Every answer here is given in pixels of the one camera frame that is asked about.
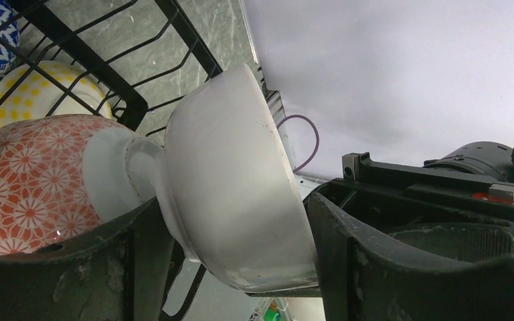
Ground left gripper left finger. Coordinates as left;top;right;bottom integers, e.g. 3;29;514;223
0;199;174;320

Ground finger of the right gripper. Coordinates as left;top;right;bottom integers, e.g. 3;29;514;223
316;152;514;262

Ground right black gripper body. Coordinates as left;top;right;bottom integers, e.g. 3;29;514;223
424;141;514;183

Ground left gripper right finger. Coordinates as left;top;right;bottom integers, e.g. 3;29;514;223
308;193;514;320

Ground pink patterned bowl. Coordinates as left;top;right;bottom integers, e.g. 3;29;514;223
0;114;144;256

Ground plain white bowl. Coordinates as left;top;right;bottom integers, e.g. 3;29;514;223
126;62;320;294

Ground yellow patterned bowl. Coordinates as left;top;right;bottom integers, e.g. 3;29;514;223
0;60;114;128

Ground black wire dish rack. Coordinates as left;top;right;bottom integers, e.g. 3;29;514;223
0;1;221;320

